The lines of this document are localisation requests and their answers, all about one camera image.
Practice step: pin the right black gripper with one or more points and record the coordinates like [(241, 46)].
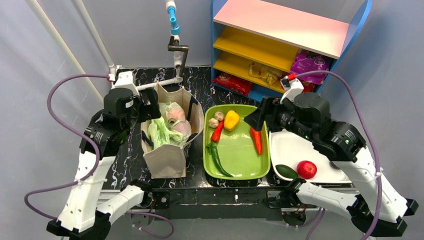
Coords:
[(269, 114)]

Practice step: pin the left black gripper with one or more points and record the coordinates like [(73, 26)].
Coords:
[(151, 108)]

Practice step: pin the translucent white plastic bag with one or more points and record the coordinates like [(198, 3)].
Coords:
[(172, 128)]

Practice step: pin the beige canvas tote bag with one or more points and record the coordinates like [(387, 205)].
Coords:
[(169, 161)]

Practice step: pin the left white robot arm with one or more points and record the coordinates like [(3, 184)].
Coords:
[(106, 132)]

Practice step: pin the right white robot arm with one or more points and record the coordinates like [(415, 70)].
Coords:
[(378, 210)]

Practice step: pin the yellow snack bag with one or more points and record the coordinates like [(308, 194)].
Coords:
[(267, 74)]

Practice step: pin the red snack bag left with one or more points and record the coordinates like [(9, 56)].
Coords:
[(233, 83)]

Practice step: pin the red snack bag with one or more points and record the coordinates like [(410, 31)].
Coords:
[(233, 83), (308, 86)]

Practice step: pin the red snack bag right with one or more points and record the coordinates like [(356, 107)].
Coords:
[(308, 86)]

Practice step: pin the purple snack bag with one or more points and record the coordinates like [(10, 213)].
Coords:
[(307, 61)]

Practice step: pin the orange carrot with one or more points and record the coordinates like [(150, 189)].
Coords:
[(257, 140)]

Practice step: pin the yellow bell pepper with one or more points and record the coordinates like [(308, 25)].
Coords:
[(231, 120)]

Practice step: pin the green plastic tray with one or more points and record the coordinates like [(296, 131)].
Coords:
[(236, 149)]

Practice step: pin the garlic bulb upper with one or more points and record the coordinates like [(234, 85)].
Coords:
[(219, 116)]

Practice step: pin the garlic bulb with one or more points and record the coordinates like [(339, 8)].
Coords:
[(213, 123), (219, 116)]

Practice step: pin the garlic bulb lower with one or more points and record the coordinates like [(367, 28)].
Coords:
[(213, 123)]

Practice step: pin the red chili pepper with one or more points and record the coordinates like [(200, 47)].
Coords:
[(216, 135)]

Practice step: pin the green chili pepper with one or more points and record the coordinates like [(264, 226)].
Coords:
[(213, 151)]

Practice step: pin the dark green avocado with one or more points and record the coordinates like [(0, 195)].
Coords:
[(286, 171)]

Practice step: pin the white plastic tray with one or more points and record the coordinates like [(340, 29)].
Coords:
[(289, 149)]

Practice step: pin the red apple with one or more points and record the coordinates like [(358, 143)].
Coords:
[(306, 169)]

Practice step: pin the colourful shelf unit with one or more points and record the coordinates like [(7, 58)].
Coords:
[(244, 31)]

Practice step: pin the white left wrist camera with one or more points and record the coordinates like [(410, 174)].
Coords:
[(124, 80)]

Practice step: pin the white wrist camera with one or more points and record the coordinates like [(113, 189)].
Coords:
[(124, 80), (292, 86)]

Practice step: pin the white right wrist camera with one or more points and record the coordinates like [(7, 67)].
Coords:
[(292, 86)]

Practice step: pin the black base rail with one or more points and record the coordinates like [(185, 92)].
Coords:
[(220, 203)]

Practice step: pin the white pvc pipe frame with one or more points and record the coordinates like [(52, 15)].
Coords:
[(180, 52)]

